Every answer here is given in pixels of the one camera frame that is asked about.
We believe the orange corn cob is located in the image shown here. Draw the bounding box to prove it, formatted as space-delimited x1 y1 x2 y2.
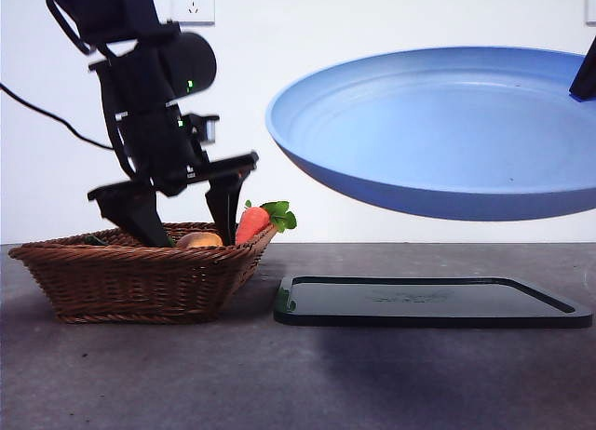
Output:
176 233 224 249

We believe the blue round plate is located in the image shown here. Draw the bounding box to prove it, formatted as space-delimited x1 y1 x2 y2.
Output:
265 47 596 222

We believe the brown wicker basket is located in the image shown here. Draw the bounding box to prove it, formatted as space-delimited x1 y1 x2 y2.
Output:
7 222 279 325

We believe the orange carrot with green leaves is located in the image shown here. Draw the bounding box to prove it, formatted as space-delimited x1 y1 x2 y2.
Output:
235 199 299 246

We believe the black rectangular tray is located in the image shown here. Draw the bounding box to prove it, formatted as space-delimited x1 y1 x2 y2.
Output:
272 275 595 329

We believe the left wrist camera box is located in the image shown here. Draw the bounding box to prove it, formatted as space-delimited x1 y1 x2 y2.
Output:
183 114 221 145

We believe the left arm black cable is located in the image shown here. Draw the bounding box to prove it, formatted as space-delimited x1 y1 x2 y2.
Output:
0 82 115 151

